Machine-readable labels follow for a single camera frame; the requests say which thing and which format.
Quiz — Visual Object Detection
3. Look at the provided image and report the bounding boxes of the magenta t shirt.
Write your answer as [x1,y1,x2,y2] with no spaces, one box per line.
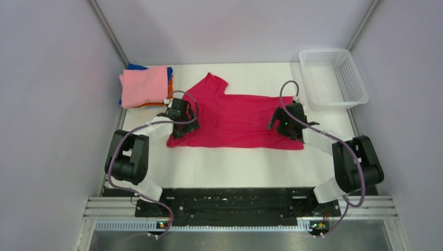
[166,73,304,151]

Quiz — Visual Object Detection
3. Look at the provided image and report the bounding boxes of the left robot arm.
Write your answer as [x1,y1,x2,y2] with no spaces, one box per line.
[104,98,200,219]

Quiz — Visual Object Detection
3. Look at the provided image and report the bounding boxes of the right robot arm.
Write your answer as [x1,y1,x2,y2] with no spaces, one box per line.
[267,101,384,216]

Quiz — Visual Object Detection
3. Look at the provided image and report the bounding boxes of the pink folded t shirt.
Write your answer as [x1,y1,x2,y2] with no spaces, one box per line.
[120,65,169,109]

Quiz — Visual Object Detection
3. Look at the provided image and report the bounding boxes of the white plastic basket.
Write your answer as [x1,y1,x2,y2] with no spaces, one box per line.
[299,49,369,110]

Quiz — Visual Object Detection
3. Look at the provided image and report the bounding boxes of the blue folded t shirt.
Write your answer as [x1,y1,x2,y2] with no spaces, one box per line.
[119,63,174,106]

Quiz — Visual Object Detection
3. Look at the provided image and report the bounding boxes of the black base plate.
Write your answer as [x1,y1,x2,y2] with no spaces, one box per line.
[135,188,341,227]

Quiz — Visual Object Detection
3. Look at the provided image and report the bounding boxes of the aluminium rail frame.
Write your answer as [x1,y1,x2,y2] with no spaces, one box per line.
[83,196,398,232]

